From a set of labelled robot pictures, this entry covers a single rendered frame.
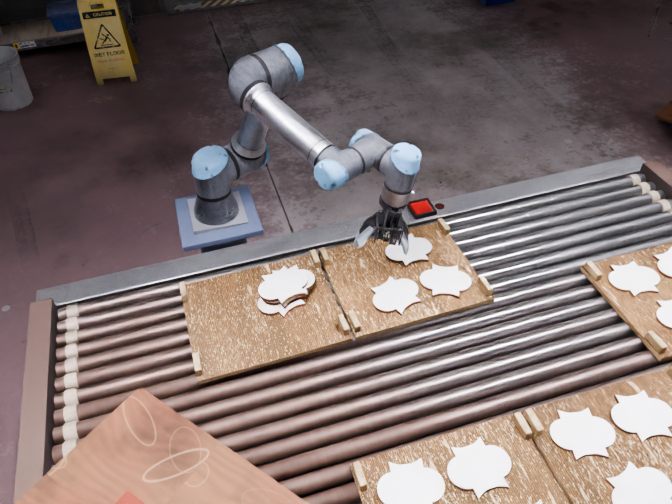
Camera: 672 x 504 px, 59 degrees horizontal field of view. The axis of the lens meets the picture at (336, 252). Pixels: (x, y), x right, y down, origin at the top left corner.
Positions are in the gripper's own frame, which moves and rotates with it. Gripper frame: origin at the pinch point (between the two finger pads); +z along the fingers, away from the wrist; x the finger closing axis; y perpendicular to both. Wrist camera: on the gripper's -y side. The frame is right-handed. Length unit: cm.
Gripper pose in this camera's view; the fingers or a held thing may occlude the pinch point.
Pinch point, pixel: (379, 249)
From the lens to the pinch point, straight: 172.1
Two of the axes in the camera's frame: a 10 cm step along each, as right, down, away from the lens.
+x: 9.9, 1.3, 0.7
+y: -0.4, 6.8, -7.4
